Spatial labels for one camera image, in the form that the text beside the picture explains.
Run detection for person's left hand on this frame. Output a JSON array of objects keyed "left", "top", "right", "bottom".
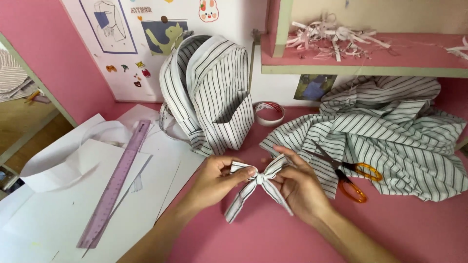
[{"left": 189, "top": 155, "right": 258, "bottom": 212}]

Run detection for person's right hand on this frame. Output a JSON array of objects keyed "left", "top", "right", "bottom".
[{"left": 271, "top": 145, "right": 334, "bottom": 223}]

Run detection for striped fabric bow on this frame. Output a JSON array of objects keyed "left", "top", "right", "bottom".
[{"left": 224, "top": 154, "right": 295, "bottom": 224}]

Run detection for white tape roll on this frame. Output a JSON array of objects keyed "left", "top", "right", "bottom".
[{"left": 254, "top": 101, "right": 285, "bottom": 127}]

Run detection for striped fabric backpack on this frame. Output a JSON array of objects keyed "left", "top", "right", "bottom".
[{"left": 159, "top": 31, "right": 255, "bottom": 157}]

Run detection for striped fabric cloth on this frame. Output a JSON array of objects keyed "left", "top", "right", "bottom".
[{"left": 259, "top": 76, "right": 467, "bottom": 202}]

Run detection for transparent purple ruler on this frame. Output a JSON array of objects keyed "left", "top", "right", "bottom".
[{"left": 76, "top": 119, "right": 152, "bottom": 249}]

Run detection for small photo card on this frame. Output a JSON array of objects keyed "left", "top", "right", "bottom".
[{"left": 293, "top": 75, "right": 338, "bottom": 102}]

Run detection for white paper sheets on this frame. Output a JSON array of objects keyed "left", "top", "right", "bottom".
[{"left": 0, "top": 104, "right": 205, "bottom": 263}]

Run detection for curled white paper strip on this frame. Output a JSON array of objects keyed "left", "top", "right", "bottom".
[{"left": 20, "top": 121, "right": 133, "bottom": 193}]

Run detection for pink shelf with green edge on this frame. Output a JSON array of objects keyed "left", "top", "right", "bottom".
[{"left": 260, "top": 0, "right": 468, "bottom": 78}]

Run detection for white board with stickers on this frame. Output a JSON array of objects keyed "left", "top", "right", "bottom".
[{"left": 60, "top": 0, "right": 269, "bottom": 106}]

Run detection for pile of shredded paper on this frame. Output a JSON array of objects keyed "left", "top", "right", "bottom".
[{"left": 286, "top": 13, "right": 392, "bottom": 62}]

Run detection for green framed mirror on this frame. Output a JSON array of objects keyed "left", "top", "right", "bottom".
[{"left": 0, "top": 33, "right": 78, "bottom": 190}]

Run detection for orange handled scissors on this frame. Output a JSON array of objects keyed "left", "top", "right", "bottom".
[{"left": 306, "top": 141, "right": 383, "bottom": 204}]

